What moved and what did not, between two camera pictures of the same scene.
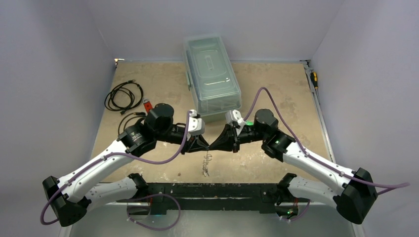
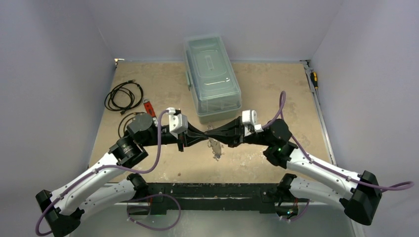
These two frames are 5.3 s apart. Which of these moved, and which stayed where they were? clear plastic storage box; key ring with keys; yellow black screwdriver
Moved: key ring with keys
Stayed: yellow black screwdriver; clear plastic storage box
